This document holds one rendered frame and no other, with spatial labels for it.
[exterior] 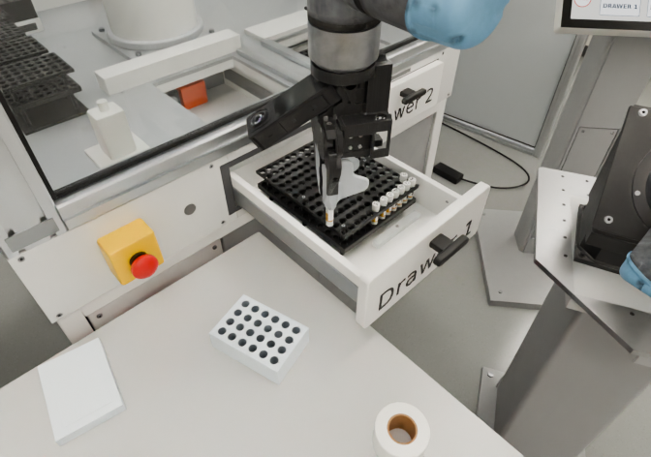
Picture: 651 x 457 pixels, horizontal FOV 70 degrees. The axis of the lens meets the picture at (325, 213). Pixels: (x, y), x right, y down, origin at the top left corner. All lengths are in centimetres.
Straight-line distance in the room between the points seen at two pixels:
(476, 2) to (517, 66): 210
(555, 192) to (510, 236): 95
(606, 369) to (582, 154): 80
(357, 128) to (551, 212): 60
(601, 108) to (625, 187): 74
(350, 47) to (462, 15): 14
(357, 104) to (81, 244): 44
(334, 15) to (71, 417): 61
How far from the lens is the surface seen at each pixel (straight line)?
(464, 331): 173
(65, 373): 80
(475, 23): 39
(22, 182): 68
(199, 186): 79
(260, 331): 72
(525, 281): 190
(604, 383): 119
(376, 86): 53
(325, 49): 48
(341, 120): 53
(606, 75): 159
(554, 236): 99
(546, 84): 246
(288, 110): 52
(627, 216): 92
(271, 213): 76
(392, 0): 40
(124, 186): 72
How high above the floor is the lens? 140
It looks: 43 degrees down
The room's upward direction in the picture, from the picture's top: straight up
